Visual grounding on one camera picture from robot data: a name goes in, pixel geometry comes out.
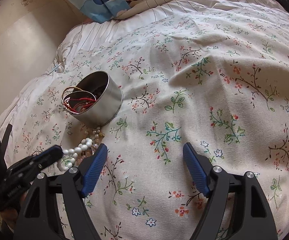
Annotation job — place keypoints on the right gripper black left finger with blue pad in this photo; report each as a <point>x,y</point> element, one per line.
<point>39,217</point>

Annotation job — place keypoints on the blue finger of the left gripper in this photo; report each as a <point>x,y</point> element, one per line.
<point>49,156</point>

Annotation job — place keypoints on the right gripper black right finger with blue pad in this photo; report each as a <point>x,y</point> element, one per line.
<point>251,214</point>

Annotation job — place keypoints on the person's left hand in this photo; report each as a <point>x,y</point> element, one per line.
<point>10,216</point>

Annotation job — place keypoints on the round silver metal tin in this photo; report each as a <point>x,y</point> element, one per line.
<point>95,101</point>

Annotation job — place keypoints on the floral white bed sheet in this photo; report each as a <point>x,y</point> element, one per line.
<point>214,73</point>

